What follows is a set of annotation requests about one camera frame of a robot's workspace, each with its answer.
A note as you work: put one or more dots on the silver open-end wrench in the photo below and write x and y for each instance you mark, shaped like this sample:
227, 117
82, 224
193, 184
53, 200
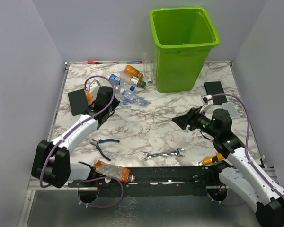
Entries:
176, 152

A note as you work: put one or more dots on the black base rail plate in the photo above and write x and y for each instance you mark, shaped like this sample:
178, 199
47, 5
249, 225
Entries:
166, 181

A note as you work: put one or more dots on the orange juice bottle back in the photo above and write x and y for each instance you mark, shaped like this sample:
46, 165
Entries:
133, 71

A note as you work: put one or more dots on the orange handle screwdriver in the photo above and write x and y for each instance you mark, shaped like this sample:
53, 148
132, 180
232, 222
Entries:
210, 160

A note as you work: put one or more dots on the tall clear bottle by bin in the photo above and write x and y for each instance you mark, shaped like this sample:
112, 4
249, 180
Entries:
147, 68

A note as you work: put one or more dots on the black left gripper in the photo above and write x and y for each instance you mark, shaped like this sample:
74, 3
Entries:
115, 103

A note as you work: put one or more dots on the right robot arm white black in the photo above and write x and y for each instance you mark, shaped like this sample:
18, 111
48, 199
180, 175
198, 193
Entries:
239, 170

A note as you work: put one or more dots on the red marker pen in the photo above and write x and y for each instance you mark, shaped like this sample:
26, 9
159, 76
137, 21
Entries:
93, 62

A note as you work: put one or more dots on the black flat box left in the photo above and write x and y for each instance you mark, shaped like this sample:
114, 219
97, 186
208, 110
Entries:
78, 102

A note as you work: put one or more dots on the orange bottle at front edge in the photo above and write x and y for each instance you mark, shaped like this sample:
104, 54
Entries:
123, 174

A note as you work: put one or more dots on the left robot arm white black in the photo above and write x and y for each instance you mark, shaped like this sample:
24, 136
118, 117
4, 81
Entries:
52, 165

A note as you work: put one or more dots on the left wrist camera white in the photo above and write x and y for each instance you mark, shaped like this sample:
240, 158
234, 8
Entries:
94, 87

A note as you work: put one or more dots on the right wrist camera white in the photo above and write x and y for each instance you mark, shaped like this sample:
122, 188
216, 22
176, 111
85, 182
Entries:
207, 103

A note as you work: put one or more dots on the blue handle pliers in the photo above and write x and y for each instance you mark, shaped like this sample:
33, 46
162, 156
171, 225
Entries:
97, 144

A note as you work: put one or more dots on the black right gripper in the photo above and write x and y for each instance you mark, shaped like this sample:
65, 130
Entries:
191, 117

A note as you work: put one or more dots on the green plastic bin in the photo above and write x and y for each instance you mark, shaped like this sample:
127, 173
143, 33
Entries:
183, 38

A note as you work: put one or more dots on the clear bottle blue label back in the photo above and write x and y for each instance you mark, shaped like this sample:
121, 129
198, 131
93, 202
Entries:
117, 80

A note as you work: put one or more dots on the black flat box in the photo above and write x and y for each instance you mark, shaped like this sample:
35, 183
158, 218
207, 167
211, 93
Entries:
213, 88
78, 102

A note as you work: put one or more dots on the black flat box right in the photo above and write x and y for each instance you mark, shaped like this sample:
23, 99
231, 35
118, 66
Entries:
213, 88

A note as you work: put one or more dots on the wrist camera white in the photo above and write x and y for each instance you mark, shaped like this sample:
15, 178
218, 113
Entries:
207, 103
94, 87

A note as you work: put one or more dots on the blue marker pen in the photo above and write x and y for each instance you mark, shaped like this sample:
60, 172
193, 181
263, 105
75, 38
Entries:
134, 62

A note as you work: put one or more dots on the brown tea bottle green cap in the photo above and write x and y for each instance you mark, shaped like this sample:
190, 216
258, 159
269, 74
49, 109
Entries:
135, 81

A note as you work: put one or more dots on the small red blue label bottle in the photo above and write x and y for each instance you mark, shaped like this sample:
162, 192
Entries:
130, 97

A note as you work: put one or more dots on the small orange bottle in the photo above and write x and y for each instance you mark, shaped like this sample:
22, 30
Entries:
89, 97

